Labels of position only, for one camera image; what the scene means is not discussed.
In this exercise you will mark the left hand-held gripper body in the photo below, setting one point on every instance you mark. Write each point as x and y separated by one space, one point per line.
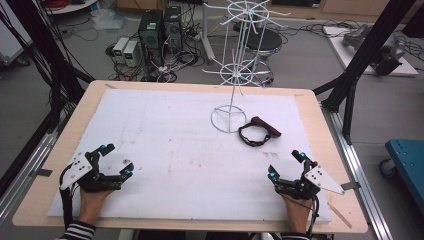
77 168

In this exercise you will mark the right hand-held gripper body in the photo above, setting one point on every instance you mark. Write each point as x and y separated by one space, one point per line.
321 180

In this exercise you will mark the person's left hand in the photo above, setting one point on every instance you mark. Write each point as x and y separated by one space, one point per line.
91 206

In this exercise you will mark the person's right hand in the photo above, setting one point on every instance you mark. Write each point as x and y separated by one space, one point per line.
297 215

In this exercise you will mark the wooden table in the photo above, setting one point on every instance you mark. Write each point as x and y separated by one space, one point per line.
316 133

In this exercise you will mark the grey tape piece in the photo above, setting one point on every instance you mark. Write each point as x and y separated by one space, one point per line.
350 186
43 172

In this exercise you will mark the thin wooden stick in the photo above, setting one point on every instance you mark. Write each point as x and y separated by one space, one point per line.
339 215

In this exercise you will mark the white foam mat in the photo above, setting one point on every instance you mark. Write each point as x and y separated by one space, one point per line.
173 150

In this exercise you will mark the blue cart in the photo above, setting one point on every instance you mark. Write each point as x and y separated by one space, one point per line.
407 166

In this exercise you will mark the white power supply unit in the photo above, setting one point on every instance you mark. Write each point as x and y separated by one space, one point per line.
120 48
131 52

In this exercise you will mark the white floor board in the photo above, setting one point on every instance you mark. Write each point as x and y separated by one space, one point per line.
336 50

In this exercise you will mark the black round stool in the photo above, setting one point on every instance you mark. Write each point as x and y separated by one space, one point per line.
266 41

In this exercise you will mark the black computer tower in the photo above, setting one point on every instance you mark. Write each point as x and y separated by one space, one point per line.
150 33
172 28

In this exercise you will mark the clear plastic bag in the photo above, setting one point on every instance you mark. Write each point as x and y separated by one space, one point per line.
108 20

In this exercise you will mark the grey machine on board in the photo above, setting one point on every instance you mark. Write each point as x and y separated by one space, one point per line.
388 50

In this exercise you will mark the round white table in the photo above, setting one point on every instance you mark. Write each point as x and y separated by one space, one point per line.
70 6

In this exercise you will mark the white table leg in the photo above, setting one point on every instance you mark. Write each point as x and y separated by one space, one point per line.
207 36

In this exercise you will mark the aluminium rail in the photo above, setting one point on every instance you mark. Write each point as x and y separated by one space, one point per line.
356 166
23 173

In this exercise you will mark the black metal frame post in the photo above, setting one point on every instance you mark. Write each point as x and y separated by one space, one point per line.
366 50
36 40

